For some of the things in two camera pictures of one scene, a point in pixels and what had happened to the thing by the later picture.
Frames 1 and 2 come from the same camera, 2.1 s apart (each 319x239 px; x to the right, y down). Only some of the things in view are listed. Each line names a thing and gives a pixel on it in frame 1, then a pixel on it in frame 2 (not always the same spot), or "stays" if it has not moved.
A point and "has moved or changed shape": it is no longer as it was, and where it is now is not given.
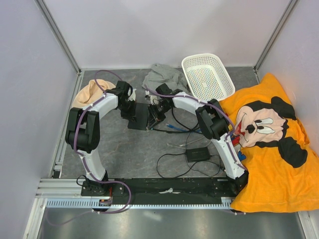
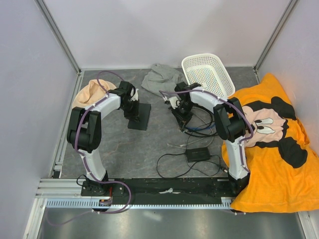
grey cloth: (158, 73) stays
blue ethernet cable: (197, 131) has moved or changed shape
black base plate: (162, 188) stays
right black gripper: (154, 118) to (182, 119)
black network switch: (141, 116) stays
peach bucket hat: (90, 93) stays
